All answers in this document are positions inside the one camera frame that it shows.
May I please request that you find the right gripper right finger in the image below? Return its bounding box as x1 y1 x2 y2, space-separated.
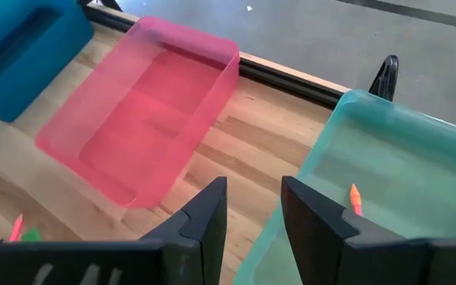
281 176 435 285

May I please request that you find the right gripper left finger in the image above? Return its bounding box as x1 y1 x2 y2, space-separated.
140 176 228 285

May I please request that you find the teal translucent plastic bin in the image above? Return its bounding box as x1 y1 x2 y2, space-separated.
234 89 456 285

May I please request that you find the pink translucent plastic bin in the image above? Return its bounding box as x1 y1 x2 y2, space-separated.
35 15 241 210

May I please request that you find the blue plastic bin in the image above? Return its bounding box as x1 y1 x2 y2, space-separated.
0 0 94 123

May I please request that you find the green eraser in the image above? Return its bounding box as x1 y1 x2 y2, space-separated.
20 227 44 242

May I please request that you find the pink pencil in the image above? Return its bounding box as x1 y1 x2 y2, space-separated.
8 213 25 242
349 183 364 218

